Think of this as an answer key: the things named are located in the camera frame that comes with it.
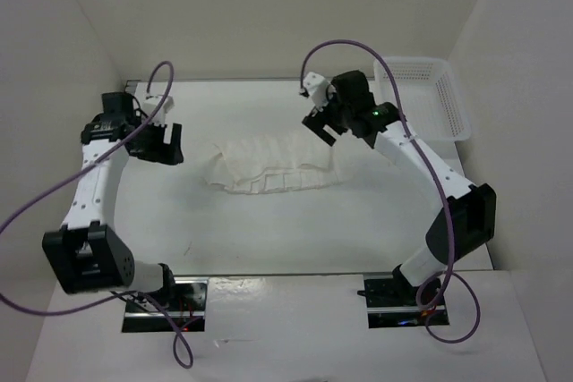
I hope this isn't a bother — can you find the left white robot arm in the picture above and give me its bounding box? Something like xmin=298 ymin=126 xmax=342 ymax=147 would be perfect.
xmin=42 ymin=92 xmax=184 ymax=310

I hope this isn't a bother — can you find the purple cable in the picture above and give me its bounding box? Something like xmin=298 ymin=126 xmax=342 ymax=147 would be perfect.
xmin=0 ymin=60 xmax=194 ymax=369
xmin=298 ymin=39 xmax=483 ymax=344

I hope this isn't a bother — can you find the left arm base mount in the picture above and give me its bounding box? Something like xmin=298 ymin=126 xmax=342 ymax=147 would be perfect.
xmin=122 ymin=276 xmax=209 ymax=334

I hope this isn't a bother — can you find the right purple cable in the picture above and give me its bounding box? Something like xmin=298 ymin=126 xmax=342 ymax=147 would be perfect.
xmin=298 ymin=39 xmax=483 ymax=344

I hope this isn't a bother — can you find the white perforated plastic basket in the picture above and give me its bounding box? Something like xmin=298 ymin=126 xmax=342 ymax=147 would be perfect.
xmin=385 ymin=56 xmax=471 ymax=142

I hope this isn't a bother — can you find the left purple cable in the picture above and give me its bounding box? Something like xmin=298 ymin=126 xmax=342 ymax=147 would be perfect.
xmin=0 ymin=60 xmax=194 ymax=369

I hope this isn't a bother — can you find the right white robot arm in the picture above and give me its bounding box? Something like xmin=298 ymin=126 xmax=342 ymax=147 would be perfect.
xmin=301 ymin=71 xmax=496 ymax=304

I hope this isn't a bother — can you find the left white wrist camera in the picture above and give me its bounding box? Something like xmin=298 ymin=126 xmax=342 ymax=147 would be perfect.
xmin=141 ymin=95 xmax=174 ymax=126

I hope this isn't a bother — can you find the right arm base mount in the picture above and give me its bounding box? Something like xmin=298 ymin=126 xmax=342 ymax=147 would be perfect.
xmin=357 ymin=273 xmax=449 ymax=328

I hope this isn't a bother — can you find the white pleated skirt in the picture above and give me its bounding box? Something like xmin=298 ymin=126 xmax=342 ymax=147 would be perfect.
xmin=201 ymin=130 xmax=350 ymax=195

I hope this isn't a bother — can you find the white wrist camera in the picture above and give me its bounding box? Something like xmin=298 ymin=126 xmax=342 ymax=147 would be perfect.
xmin=141 ymin=95 xmax=174 ymax=126
xmin=299 ymin=72 xmax=332 ymax=111

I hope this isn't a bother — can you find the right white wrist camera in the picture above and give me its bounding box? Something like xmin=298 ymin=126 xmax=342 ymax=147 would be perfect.
xmin=299 ymin=72 xmax=332 ymax=111

